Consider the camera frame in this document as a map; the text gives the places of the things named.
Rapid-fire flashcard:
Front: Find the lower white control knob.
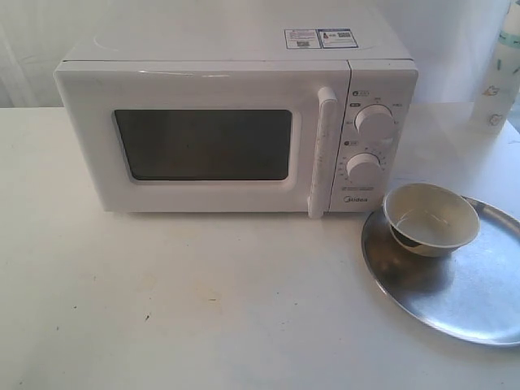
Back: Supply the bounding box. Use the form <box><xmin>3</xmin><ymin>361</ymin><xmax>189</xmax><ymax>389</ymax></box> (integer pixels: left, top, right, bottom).
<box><xmin>346</xmin><ymin>153</ymin><xmax>383</xmax><ymax>186</ymax></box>

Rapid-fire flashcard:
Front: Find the upper white control knob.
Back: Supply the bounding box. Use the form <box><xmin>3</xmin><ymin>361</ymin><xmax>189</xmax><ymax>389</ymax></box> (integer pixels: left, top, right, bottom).
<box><xmin>354</xmin><ymin>104</ymin><xmax>396</xmax><ymax>141</ymax></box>

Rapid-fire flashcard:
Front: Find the white patterned bottle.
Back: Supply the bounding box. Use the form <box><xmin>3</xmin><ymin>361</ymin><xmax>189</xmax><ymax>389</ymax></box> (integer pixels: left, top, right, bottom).
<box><xmin>470</xmin><ymin>1</ymin><xmax>519</xmax><ymax>133</ymax></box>

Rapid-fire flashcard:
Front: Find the white microwave door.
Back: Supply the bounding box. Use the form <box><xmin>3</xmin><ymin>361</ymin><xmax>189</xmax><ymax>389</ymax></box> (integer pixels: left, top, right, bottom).
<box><xmin>54</xmin><ymin>60</ymin><xmax>351</xmax><ymax>218</ymax></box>

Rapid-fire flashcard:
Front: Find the white control knob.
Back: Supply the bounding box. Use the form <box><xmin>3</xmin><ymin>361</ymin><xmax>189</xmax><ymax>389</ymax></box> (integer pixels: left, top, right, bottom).
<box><xmin>354</xmin><ymin>104</ymin><xmax>396</xmax><ymax>141</ymax></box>
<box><xmin>346</xmin><ymin>153</ymin><xmax>383</xmax><ymax>186</ymax></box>

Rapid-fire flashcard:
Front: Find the white microwave oven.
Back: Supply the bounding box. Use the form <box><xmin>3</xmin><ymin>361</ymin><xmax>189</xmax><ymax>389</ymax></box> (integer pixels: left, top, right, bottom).
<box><xmin>56</xmin><ymin>1</ymin><xmax>418</xmax><ymax>215</ymax></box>

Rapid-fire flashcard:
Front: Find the round steel tray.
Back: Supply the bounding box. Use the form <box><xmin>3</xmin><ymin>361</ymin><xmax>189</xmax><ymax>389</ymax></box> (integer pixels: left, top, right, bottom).
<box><xmin>361</xmin><ymin>199</ymin><xmax>519</xmax><ymax>347</ymax></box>

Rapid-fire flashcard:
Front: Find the steel bowl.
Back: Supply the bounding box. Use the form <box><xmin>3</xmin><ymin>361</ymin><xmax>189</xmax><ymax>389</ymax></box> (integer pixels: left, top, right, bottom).
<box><xmin>383</xmin><ymin>183</ymin><xmax>480</xmax><ymax>258</ymax></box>

